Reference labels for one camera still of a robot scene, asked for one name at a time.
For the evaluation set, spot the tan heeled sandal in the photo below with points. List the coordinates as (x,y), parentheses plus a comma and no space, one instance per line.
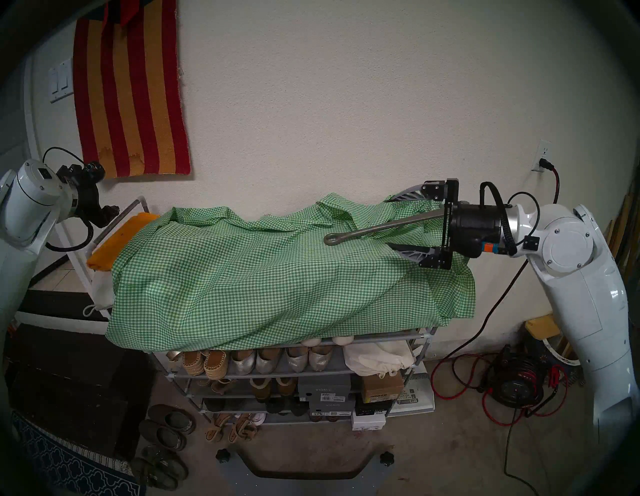
(215,386)

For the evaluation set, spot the green white gingham cloth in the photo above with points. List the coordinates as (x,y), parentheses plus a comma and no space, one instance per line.
(250,280)

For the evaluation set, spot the blue patterned rug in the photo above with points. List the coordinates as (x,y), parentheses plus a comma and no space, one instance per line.
(65,465)

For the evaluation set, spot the black star knob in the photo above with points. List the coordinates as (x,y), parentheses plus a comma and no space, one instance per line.
(222,455)
(386,458)

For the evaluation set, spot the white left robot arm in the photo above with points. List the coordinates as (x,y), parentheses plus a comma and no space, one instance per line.
(30,200)

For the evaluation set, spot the red orange striped wall hanging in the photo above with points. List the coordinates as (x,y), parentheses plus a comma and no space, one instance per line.
(130,100)

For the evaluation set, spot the small silver flat shoe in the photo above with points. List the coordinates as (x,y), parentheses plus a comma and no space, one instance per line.
(172,356)

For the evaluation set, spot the white shoe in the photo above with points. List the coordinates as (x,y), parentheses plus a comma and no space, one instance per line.
(311,342)
(343,340)

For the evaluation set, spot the brown shearling shoe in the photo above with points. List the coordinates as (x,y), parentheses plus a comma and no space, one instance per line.
(261,387)
(286,386)

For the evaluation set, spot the black shoe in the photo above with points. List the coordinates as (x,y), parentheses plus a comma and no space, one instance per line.
(280,405)

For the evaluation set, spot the grey brown clog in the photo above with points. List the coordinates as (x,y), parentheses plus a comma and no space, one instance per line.
(172,417)
(162,435)

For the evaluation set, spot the grey metal shoe rack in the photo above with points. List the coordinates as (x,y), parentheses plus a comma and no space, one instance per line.
(340,361)

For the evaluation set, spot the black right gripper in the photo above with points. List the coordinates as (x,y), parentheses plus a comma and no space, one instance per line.
(472,230)

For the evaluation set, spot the silver loafer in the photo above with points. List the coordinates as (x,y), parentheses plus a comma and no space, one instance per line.
(267,361)
(296,357)
(241,361)
(320,356)

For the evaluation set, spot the orange cushion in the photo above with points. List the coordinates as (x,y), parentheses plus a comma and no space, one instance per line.
(115,245)

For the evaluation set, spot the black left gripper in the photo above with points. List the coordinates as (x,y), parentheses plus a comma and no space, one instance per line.
(89,200)

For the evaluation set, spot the white flat labelled box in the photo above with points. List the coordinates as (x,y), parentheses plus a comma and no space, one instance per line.
(417,395)

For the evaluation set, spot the white door frame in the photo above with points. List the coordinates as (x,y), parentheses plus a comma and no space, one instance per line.
(31,110)

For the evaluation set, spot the tan espadrille shoe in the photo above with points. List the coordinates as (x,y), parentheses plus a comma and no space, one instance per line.
(192,362)
(216,362)

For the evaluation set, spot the grey Vionic shoe box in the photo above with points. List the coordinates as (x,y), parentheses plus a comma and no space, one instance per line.
(324,387)

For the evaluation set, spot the long grey metal shoehorn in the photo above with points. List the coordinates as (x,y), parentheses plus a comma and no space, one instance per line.
(380,229)

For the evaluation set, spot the white light switch plate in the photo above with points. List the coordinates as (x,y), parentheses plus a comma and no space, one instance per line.
(61,82)

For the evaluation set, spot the brown cardboard shoe box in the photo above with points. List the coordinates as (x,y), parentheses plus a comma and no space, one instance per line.
(381,387)

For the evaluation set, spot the dark grey shoe box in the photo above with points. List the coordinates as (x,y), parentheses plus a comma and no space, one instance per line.
(330,409)

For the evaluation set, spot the white shoe box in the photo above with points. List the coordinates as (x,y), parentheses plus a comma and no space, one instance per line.
(367,422)

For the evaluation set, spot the white wall outlet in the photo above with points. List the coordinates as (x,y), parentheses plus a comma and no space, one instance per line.
(544,150)

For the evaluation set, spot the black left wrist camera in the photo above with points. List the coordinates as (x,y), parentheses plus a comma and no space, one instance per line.
(90,171)

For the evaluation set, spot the blue white bucket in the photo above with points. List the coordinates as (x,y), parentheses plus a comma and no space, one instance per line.
(557,356)

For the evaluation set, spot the black shoe box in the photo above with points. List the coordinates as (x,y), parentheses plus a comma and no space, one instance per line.
(372,409)

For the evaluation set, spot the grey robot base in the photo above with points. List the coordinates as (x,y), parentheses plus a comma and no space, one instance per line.
(305,480)

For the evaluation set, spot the dark wooden trunk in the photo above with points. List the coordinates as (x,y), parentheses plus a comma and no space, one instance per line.
(75,390)

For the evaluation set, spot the cream cloth dust bag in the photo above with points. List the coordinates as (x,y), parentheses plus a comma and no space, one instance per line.
(375,360)

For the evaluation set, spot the white pink sneaker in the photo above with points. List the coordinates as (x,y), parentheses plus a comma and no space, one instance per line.
(258,417)

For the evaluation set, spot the light wooden slat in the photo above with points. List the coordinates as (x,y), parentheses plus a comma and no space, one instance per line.
(627,230)

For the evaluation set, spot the yellow dustpan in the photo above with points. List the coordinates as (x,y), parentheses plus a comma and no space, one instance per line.
(540,326)

